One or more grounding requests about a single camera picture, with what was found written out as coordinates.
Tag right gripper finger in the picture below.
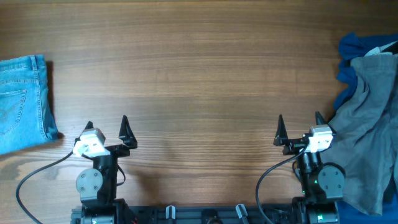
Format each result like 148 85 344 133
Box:
273 114 289 146
315 111 327 126

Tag grey shorts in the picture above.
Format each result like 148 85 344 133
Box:
321 54 397 215

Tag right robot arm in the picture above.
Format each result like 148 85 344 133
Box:
274 112 345 223

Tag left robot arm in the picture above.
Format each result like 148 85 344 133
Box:
71 116 138 224

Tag folded blue denim jeans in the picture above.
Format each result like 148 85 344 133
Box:
1 55 58 155

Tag dark blue garment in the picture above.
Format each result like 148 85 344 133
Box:
333 33 397 223

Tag right black camera cable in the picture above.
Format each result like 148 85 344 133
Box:
255 144 308 224

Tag black camera cable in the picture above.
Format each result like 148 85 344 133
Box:
255 144 308 224
16 150 75 224

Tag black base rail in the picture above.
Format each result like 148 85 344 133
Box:
70 204 302 224

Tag left black camera cable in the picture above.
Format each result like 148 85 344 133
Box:
16 150 75 224

